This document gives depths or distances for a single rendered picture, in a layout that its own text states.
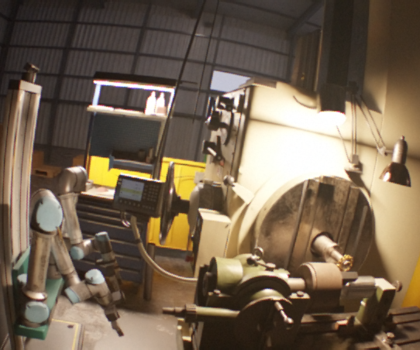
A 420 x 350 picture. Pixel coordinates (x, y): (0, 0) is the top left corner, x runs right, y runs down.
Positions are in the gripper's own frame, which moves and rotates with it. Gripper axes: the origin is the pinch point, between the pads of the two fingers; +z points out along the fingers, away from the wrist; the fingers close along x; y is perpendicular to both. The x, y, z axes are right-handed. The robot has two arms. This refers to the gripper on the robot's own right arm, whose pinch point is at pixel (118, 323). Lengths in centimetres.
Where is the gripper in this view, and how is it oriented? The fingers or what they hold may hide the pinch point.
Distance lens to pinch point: 161.7
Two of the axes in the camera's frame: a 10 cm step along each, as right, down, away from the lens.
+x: 3.4, 3.4, -8.8
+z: 1.6, 9.0, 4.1
